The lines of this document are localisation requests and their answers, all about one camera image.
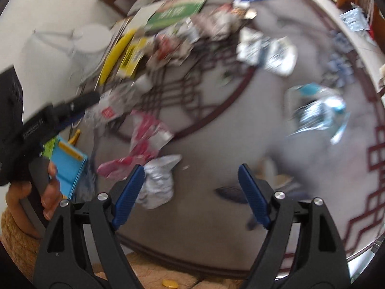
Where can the crumpled white wrapper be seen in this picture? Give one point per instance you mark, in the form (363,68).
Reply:
(252,46)
(282,57)

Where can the small pink wrapper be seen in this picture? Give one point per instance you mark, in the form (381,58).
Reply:
(114,167)

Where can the blue plastic tray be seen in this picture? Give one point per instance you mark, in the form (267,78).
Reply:
(67,168)

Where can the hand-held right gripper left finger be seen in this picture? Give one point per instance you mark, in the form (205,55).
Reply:
(132,192)

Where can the pink foil wrapper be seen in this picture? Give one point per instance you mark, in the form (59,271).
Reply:
(147,135)

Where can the yellow cardboard box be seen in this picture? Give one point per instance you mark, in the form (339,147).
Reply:
(132,57)

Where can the white paper board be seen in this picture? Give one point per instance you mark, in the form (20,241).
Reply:
(143,16)

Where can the blue plastic bag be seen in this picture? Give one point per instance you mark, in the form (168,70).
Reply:
(356,19)

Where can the person's left forearm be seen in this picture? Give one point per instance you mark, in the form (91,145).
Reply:
(18,243)

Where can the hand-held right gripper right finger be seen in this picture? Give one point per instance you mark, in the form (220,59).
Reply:
(252,192)

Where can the blue and white milk carton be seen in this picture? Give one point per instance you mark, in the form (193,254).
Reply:
(315,111)

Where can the clear wrapper with red label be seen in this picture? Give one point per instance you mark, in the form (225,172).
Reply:
(111,108)

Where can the green book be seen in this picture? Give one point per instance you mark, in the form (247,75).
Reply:
(180,9)

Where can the person's left hand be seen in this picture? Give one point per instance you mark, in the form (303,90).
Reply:
(52,192)

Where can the red and white wrapper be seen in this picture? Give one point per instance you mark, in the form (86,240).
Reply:
(167,48)

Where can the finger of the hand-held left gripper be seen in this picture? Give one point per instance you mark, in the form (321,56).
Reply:
(78,102)

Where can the white desk lamp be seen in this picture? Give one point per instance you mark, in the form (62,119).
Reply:
(90,39)

